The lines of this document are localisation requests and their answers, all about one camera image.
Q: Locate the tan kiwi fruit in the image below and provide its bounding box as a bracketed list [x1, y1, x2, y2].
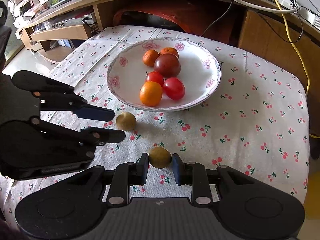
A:
[116, 112, 137, 131]

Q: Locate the green-brown kiwi fruit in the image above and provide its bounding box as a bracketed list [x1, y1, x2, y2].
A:
[149, 147, 171, 169]

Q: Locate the small red tomato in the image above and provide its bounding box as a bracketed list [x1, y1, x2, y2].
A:
[145, 72, 164, 87]

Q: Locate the oval red tomato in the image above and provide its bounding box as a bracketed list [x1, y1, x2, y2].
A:
[163, 77, 185, 101]

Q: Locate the white floral ceramic bowl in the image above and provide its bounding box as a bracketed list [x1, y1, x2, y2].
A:
[107, 38, 221, 112]

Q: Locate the dark red large tomato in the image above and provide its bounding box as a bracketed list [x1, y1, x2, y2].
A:
[153, 54, 181, 78]

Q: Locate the cherry print tablecloth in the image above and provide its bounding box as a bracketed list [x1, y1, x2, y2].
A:
[0, 24, 311, 230]

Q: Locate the red basin under cabinet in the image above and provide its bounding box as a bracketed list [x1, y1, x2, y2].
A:
[113, 3, 237, 44]

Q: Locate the curved wooden tv cabinet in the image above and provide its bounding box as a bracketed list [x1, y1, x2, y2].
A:
[18, 0, 319, 134]

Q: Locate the yellow cable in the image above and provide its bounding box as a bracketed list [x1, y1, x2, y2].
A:
[252, 0, 320, 139]

